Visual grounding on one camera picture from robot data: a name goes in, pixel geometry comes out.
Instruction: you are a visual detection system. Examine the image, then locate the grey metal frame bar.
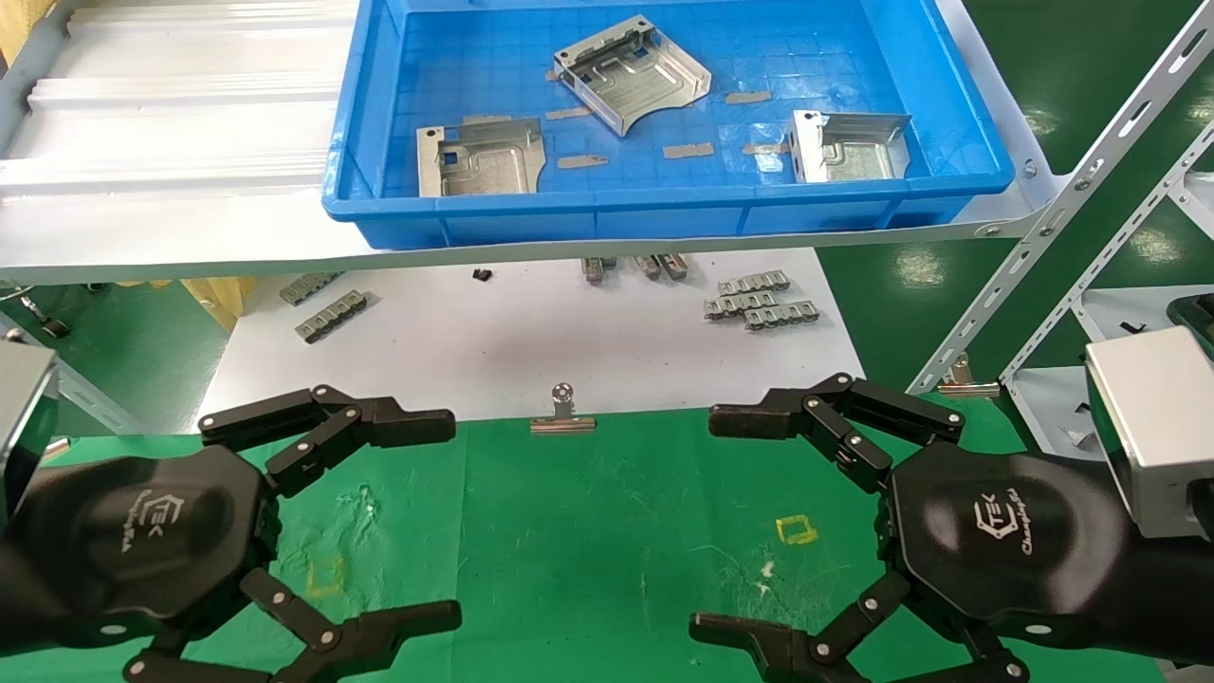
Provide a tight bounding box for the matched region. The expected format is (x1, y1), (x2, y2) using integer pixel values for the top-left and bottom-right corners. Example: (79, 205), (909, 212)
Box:
(0, 313), (143, 434)

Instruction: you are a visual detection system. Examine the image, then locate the silver binder clip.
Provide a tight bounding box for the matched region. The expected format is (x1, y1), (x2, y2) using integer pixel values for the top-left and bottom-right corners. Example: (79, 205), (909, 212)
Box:
(529, 382), (598, 435)
(937, 353), (1002, 399)

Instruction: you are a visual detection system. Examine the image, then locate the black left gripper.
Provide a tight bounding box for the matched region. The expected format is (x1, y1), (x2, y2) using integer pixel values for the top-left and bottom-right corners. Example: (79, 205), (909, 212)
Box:
(28, 444), (464, 683)

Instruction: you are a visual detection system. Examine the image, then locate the grey rack shelf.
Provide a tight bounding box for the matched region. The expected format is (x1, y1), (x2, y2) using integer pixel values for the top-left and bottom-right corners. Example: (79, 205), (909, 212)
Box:
(1005, 285), (1214, 466)

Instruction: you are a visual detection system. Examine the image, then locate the white board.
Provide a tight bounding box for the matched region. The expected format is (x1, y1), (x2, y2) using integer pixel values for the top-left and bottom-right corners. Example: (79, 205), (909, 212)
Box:
(194, 249), (874, 435)

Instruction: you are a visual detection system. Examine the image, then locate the green table mat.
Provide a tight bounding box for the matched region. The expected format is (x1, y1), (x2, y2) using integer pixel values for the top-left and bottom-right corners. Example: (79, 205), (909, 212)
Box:
(0, 394), (1169, 683)

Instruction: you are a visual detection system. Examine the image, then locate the blue plastic bin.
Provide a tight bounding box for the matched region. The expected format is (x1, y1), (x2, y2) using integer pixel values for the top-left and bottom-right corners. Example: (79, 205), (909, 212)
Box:
(322, 0), (1016, 249)

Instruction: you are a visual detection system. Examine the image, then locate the white rack shelf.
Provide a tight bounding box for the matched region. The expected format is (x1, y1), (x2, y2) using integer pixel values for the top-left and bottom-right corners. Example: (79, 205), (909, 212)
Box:
(1168, 171), (1214, 240)

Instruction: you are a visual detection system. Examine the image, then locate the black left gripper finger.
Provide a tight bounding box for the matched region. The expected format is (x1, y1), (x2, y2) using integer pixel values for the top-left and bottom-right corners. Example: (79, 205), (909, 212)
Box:
(197, 384), (457, 499)

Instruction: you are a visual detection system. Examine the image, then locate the grey metal shelf tray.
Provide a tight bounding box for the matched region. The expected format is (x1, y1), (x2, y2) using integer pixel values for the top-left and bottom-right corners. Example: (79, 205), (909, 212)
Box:
(0, 0), (1073, 286)

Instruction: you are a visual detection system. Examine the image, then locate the black caster wheel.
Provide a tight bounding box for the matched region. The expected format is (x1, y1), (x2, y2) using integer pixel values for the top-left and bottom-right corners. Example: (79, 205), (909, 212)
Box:
(19, 294), (69, 340)

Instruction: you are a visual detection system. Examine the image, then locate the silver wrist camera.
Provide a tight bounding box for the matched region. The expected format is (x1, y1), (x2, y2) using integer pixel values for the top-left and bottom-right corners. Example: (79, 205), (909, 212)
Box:
(1084, 325), (1214, 540)
(0, 340), (60, 518)

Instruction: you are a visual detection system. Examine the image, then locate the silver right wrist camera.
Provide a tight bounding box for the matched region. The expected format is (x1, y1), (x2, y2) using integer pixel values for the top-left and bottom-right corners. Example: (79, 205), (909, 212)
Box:
(1084, 325), (1214, 540)

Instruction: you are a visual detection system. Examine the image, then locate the green and black device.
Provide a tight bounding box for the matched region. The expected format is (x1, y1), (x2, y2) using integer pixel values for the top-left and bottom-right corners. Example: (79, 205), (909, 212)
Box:
(1168, 294), (1214, 361)

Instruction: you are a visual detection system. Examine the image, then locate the white perforated rack upright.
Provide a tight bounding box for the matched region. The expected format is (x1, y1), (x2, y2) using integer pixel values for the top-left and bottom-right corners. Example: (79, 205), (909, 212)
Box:
(1001, 123), (1214, 380)
(906, 0), (1214, 396)

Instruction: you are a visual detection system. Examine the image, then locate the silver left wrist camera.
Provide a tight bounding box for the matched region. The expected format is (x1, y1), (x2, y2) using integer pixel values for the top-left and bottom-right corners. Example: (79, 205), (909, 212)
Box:
(0, 340), (60, 518)

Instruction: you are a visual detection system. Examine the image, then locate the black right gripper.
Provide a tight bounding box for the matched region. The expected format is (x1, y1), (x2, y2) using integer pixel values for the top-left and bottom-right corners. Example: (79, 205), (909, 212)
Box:
(690, 372), (1137, 683)

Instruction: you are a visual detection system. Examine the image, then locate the bent sheet metal bracket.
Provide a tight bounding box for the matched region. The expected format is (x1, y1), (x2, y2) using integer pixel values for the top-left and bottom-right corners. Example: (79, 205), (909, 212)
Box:
(415, 118), (546, 198)
(553, 15), (712, 138)
(790, 110), (913, 184)

